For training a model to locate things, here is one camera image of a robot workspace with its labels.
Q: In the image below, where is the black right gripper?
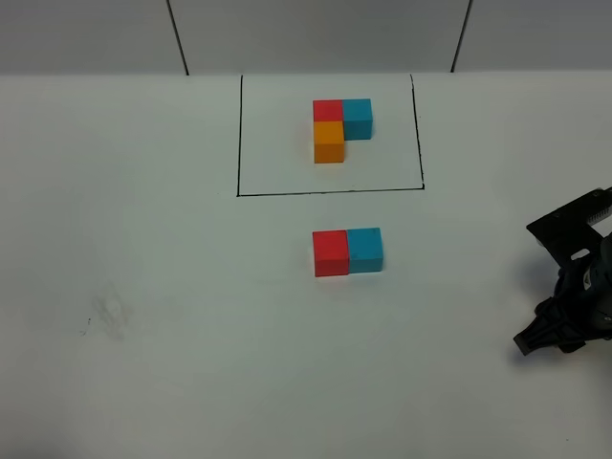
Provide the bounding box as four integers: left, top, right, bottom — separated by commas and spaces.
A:
514, 238, 611, 356

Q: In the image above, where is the blue wooden cube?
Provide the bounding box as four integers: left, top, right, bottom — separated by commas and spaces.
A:
347, 228, 383, 273

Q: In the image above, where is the red wooden cube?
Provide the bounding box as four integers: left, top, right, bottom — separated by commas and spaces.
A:
312, 229, 350, 277

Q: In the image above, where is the orange template cube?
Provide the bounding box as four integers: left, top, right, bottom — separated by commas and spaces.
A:
314, 121, 345, 164

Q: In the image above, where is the blue template cube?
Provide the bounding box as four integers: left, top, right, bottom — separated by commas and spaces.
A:
342, 98, 373, 141

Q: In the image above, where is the red template cube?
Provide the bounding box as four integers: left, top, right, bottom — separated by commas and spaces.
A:
313, 99, 343, 122

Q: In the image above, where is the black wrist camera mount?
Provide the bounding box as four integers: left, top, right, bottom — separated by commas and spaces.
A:
526, 188, 611, 269

